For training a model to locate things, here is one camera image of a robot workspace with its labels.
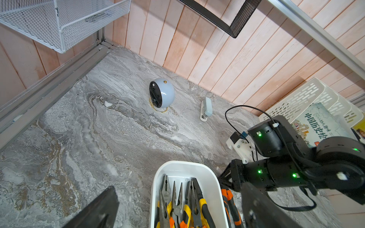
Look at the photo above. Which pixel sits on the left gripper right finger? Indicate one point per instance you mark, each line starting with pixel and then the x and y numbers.
pixel 260 212

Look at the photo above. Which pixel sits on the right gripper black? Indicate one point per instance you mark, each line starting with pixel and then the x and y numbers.
pixel 266 174

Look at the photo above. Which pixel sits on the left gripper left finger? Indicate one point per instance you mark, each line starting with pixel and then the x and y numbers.
pixel 100 213

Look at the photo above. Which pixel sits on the orange pliers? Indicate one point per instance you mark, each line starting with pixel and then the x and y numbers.
pixel 231 210
pixel 169 205

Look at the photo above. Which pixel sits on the white plastic storage box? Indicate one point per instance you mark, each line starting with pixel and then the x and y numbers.
pixel 180 172

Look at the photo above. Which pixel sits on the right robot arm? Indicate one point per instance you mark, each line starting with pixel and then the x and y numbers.
pixel 336 163

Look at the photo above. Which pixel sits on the yellow pliers in box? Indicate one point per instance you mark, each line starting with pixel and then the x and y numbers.
pixel 195 212

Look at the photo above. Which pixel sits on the orange pliers in box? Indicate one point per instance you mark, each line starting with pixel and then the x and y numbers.
pixel 169 205

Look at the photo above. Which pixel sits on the illustrated history book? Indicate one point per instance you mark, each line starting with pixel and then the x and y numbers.
pixel 316 123

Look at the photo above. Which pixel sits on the white file organizer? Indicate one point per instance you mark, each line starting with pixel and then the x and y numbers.
pixel 315 91

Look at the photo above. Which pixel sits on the yellow book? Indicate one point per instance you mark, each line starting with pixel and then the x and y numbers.
pixel 359 131

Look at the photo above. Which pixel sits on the light blue round clock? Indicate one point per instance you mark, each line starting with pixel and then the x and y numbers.
pixel 162 94

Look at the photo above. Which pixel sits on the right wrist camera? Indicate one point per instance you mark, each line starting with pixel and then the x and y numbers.
pixel 243 148

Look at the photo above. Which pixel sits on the black mesh wall basket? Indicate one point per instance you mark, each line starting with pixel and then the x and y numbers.
pixel 233 19

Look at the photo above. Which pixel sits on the white wire wall shelf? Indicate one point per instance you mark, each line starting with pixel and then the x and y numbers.
pixel 60 25

